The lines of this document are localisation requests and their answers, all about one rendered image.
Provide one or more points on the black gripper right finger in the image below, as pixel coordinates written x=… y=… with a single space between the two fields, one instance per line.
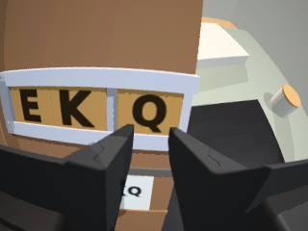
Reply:
x=217 y=194

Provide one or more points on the white flat rectangular slab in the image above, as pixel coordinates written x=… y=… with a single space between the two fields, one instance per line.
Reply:
x=216 y=47

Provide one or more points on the tan wooden board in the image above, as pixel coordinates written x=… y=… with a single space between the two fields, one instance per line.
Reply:
x=126 y=44

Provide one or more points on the white cylindrical jar with orange lid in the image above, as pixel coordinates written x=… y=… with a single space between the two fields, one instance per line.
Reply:
x=285 y=101

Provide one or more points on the white paper ticket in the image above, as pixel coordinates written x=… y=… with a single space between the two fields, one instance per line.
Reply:
x=137 y=193

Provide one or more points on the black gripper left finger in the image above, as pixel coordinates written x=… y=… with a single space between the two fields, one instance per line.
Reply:
x=86 y=187

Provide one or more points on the orange tile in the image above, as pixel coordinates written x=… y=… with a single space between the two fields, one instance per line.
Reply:
x=84 y=108
x=152 y=112
x=32 y=104

